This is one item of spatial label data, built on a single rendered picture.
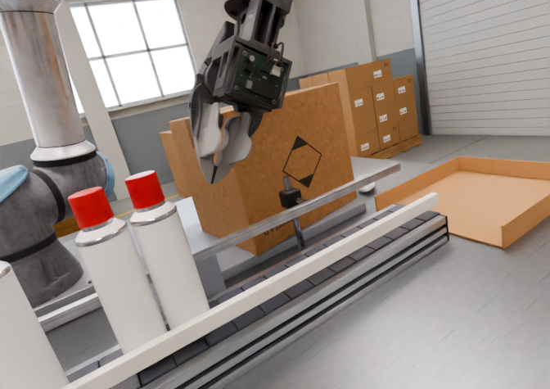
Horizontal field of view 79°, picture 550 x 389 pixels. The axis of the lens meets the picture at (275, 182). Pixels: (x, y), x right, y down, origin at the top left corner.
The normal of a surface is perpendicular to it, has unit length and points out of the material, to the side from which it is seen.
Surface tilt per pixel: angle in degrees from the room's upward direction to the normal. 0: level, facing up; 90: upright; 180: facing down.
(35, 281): 72
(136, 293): 90
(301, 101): 90
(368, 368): 0
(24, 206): 89
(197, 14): 90
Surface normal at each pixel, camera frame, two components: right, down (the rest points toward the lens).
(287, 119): 0.61, 0.08
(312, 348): -0.22, -0.94
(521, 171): -0.84, 0.33
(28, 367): 0.81, -0.02
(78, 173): 0.75, 0.21
